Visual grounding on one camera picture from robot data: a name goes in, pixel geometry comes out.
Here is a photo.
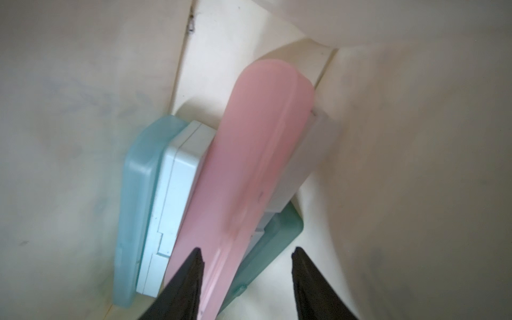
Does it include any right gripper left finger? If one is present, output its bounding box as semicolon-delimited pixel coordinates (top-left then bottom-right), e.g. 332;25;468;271
139;247;205;320

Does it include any cream canvas tote bag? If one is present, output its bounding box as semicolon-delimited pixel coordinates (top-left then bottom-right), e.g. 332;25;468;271
1;1;511;319

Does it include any green pencil case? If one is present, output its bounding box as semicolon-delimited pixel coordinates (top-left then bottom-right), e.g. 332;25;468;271
220;202;304;311

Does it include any pale blue translucent pencil case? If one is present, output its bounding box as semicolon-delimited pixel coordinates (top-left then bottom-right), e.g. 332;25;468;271
112;115;189;308

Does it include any grey pencil case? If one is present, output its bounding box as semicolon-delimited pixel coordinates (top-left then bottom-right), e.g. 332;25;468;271
257;107;341;231

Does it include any white pencil case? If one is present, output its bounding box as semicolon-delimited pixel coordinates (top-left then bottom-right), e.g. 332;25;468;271
136;121;215;297

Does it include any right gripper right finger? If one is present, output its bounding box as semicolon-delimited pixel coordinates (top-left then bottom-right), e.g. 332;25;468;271
291;247;357;320

